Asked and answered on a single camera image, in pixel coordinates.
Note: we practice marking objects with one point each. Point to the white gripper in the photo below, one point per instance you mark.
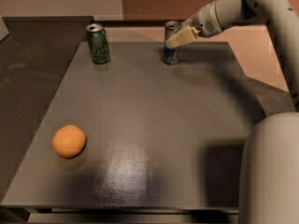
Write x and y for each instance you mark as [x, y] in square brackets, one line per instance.
[204, 22]

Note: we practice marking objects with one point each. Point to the silver blue redbull can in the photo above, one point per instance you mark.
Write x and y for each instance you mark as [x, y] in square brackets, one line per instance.
[171, 55]

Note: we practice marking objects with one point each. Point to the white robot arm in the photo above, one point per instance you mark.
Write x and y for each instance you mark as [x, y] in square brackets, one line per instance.
[269, 174]

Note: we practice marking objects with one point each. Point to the green soda can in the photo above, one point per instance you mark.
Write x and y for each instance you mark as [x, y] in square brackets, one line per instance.
[97, 40]

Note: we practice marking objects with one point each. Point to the dark side table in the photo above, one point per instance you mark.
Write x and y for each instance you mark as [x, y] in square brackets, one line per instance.
[33, 60]

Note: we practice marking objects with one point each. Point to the orange fruit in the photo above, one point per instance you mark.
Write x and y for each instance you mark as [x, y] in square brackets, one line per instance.
[69, 141]

